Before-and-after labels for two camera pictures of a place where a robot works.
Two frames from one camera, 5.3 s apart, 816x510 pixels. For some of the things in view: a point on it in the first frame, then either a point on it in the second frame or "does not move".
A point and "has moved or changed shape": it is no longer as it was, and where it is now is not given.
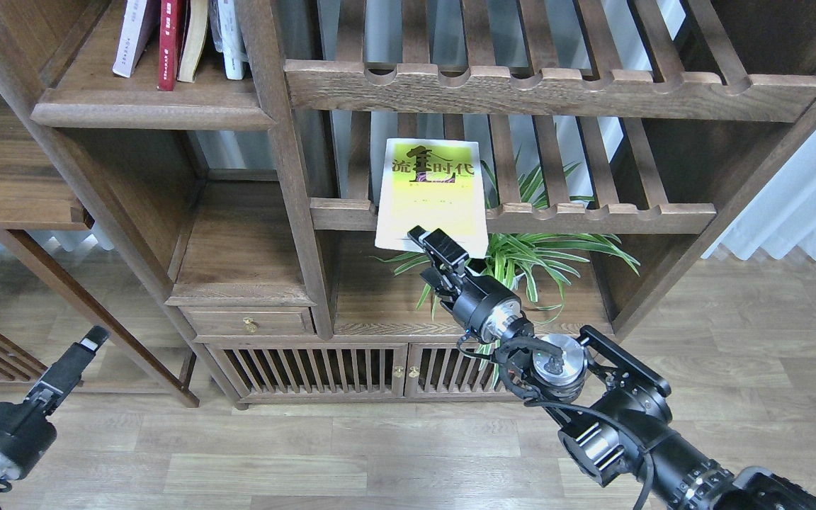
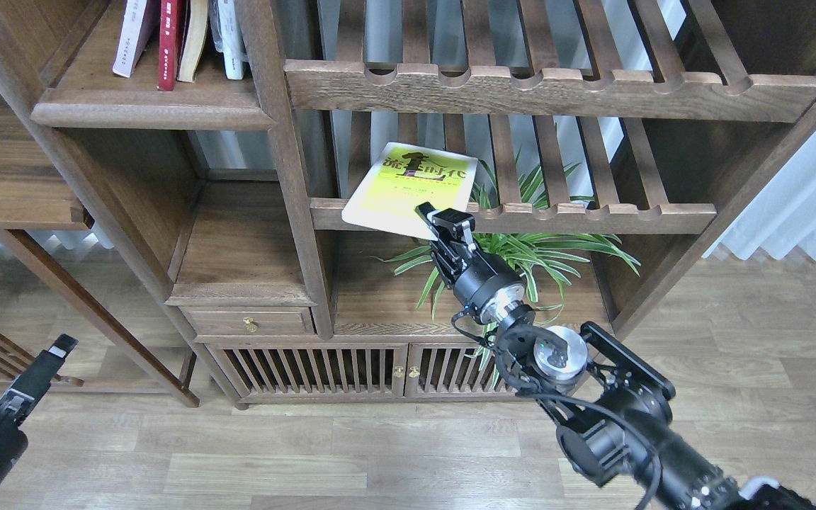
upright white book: x=229 y=37 does not move
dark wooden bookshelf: x=207 y=170 does not move
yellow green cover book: x=432 y=184 has moved or changed shape
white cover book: x=140 y=20 does not move
